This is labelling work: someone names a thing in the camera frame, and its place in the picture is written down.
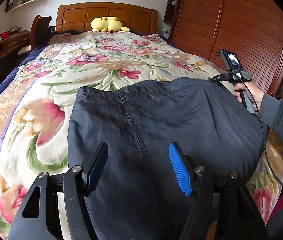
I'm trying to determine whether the dark navy jacket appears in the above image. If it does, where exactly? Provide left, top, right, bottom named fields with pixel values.
left=67, top=77, right=268, bottom=239

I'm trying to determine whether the person's right hand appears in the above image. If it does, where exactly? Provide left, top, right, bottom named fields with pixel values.
left=233, top=82, right=265, bottom=111

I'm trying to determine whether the louvered wooden wardrobe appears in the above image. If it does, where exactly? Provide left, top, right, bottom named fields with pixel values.
left=170, top=0, right=283, bottom=95

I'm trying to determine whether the floral bed blanket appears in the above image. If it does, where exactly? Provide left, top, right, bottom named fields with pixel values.
left=0, top=31, right=283, bottom=239

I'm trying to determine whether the dark wooden corner shelf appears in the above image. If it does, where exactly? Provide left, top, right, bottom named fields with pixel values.
left=163, top=0, right=178, bottom=24

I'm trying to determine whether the yellow plush toy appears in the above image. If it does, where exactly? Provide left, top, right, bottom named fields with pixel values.
left=90, top=16, right=130, bottom=32

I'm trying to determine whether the wooden desk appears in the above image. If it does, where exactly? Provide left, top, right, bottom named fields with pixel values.
left=0, top=31, right=30, bottom=84

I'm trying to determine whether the dark wooden chair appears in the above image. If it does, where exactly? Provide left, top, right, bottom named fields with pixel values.
left=30, top=15, right=52, bottom=50

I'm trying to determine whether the red object on desk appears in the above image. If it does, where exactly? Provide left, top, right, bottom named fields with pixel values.
left=0, top=31, right=10, bottom=40

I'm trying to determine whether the wooden headboard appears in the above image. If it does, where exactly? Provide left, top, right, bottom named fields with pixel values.
left=55, top=2, right=158, bottom=37

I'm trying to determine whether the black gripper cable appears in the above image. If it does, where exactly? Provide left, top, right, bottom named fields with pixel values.
left=231, top=71, right=283, bottom=196

